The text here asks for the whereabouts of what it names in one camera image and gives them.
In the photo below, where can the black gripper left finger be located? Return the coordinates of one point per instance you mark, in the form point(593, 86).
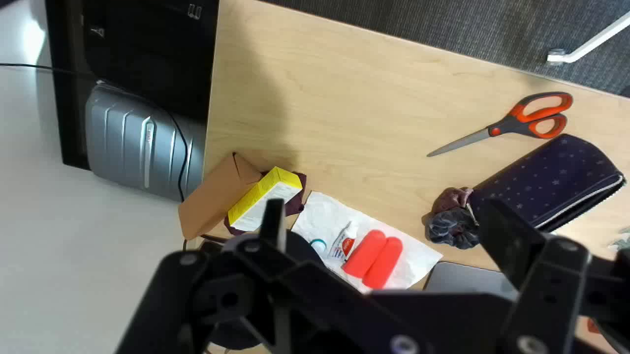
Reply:
point(274, 223)

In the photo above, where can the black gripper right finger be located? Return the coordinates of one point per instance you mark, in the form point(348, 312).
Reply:
point(506, 239)

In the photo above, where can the dark blue star-patterned bag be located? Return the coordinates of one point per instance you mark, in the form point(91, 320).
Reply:
point(553, 184)

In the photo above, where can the black soft bag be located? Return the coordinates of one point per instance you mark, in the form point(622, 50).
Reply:
point(159, 50)

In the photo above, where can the yellow and white box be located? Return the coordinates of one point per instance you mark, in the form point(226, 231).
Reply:
point(248, 212)

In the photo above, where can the dark scrunchie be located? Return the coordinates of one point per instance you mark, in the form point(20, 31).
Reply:
point(451, 219)

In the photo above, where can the brown cardboard box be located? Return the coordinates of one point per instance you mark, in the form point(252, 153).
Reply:
point(220, 188)

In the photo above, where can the dark grey flat card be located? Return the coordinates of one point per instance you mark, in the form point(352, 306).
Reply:
point(459, 278)

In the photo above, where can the white packet with red items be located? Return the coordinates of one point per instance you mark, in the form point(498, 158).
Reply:
point(362, 251)

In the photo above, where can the silver hard-shell suitcase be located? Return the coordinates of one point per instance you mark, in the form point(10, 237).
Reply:
point(136, 145)

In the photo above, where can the white chair base leg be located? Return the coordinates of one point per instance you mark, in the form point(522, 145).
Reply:
point(589, 46)

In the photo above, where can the orange-handled scissors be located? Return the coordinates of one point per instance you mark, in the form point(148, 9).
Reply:
point(537, 117)

